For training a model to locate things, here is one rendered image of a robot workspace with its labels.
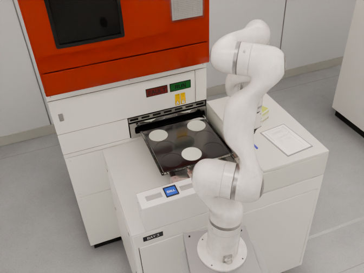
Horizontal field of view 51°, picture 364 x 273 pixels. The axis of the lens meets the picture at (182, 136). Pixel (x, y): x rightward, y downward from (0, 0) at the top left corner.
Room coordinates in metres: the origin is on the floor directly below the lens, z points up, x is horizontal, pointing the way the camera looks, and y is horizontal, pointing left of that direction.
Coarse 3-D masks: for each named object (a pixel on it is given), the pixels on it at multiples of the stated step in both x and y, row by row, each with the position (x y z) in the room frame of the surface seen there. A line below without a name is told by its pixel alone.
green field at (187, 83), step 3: (186, 81) 1.78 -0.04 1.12; (189, 81) 1.79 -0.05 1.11; (171, 84) 1.76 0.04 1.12; (174, 84) 1.76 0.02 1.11; (177, 84) 1.77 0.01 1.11; (180, 84) 1.77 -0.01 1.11; (183, 84) 1.78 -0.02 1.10; (186, 84) 1.78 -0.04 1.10; (189, 84) 1.79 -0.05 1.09; (171, 87) 1.76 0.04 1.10; (174, 87) 1.76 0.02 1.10; (177, 87) 1.77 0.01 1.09; (180, 87) 1.77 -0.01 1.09; (183, 87) 1.78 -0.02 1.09; (186, 87) 1.78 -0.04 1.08; (171, 90) 1.76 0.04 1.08
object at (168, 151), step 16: (160, 128) 1.68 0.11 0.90; (176, 128) 1.67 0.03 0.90; (208, 128) 1.65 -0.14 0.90; (160, 144) 1.54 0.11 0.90; (176, 144) 1.53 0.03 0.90; (192, 144) 1.53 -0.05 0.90; (208, 144) 1.52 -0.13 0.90; (160, 160) 1.41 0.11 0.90; (176, 160) 1.41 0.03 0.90; (192, 160) 1.40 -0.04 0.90
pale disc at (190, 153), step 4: (188, 148) 1.49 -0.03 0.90; (192, 148) 1.49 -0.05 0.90; (196, 148) 1.49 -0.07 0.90; (184, 152) 1.46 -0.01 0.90; (188, 152) 1.46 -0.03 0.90; (192, 152) 1.46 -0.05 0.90; (196, 152) 1.46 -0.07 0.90; (200, 152) 1.46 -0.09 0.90; (184, 156) 1.44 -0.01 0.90; (188, 156) 1.43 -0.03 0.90; (192, 156) 1.43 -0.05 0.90; (196, 156) 1.43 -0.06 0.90; (200, 156) 1.43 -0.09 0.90
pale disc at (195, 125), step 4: (196, 120) 1.73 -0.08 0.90; (188, 124) 1.70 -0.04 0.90; (192, 124) 1.70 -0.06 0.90; (196, 124) 1.70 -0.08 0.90; (200, 124) 1.70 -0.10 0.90; (204, 124) 1.70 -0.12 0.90; (188, 128) 1.66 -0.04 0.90; (192, 128) 1.66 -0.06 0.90; (196, 128) 1.66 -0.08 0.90; (200, 128) 1.66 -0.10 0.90
